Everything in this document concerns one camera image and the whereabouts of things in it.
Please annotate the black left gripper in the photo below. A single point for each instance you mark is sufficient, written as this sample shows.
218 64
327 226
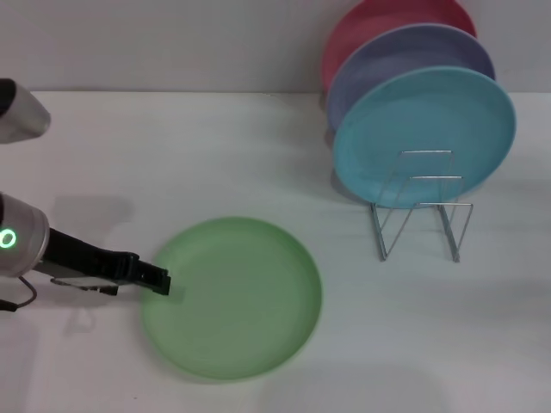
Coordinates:
86 258

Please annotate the purple plate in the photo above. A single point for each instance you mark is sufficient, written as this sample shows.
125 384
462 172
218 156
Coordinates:
387 60

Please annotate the red plate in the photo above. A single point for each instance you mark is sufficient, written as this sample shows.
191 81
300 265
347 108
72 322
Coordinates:
366 26

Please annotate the light blue plate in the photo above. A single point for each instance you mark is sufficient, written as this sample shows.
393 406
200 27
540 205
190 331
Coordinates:
413 125

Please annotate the green plate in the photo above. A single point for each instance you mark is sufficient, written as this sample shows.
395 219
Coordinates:
241 301

